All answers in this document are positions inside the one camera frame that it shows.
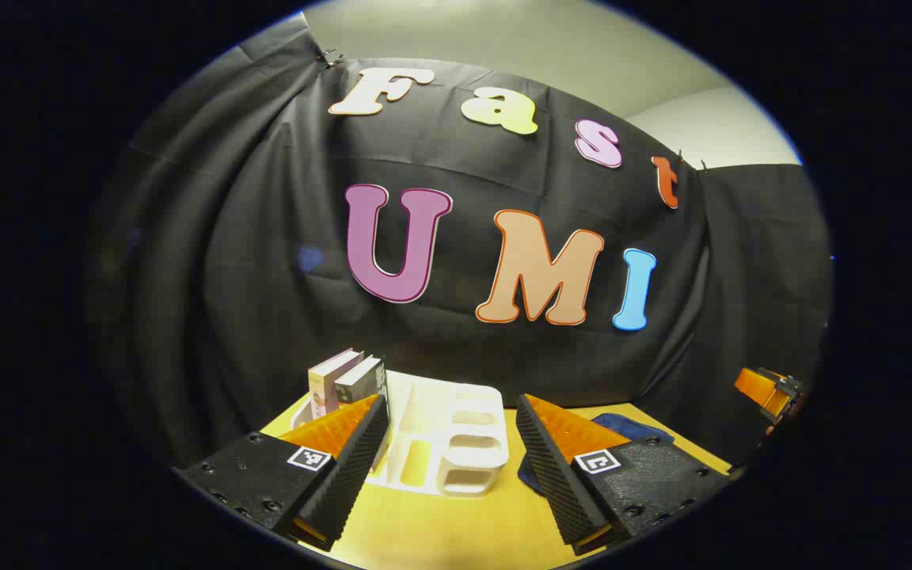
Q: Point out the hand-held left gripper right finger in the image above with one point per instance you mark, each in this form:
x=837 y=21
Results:
x=551 y=475

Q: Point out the dark cover book with face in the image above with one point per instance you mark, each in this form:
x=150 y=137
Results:
x=357 y=378

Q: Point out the black backdrop cloth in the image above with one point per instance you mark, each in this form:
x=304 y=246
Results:
x=266 y=237

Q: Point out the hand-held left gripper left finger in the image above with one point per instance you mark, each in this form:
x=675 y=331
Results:
x=349 y=467

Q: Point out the small metal cloth clip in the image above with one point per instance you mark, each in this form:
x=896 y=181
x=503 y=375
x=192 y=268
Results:
x=682 y=158
x=331 y=58

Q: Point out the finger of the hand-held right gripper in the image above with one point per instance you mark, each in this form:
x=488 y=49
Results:
x=761 y=388

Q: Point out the blue fabric schoolbag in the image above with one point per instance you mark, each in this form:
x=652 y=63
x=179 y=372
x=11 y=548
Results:
x=630 y=427

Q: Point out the white plastic bookshelf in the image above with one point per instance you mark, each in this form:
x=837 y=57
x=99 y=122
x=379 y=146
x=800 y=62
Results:
x=472 y=451

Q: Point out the pink cover book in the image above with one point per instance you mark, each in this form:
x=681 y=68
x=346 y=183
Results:
x=325 y=384

